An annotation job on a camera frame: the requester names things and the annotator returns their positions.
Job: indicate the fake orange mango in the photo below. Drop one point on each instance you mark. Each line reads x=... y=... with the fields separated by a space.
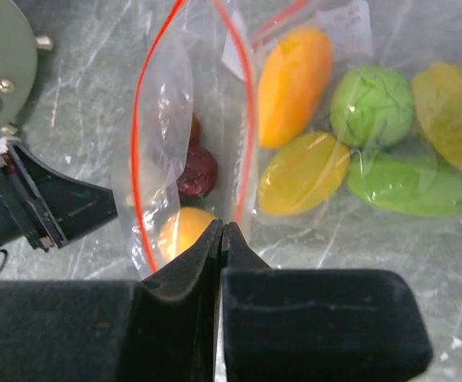
x=292 y=84

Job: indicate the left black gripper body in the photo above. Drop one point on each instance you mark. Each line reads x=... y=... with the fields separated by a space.
x=23 y=211

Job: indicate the fake yellow fruit slice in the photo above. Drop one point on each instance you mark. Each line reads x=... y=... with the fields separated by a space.
x=437 y=94

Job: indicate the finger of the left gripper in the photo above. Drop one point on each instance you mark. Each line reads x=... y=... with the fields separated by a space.
x=68 y=209

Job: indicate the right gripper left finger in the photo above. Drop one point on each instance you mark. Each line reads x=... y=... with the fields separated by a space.
x=163 y=328

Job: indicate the white cylinder drawer unit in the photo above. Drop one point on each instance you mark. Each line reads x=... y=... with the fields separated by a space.
x=20 y=49

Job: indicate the clear zip bag red seal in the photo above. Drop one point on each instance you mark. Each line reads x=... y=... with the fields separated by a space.
x=196 y=87

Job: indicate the fake orange fruit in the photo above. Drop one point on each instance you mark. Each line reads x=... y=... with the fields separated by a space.
x=181 y=231

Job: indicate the fake dark purple fruit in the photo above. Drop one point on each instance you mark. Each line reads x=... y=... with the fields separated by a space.
x=200 y=173

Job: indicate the fake green round fruit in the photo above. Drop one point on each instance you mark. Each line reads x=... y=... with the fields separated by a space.
x=372 y=107

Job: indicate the fake green starfruit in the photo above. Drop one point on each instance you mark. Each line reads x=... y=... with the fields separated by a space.
x=417 y=186

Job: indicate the fake yellow starfruit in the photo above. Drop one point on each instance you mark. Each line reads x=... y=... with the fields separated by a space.
x=303 y=174

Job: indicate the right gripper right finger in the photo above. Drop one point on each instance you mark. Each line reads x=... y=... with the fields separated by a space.
x=317 y=324

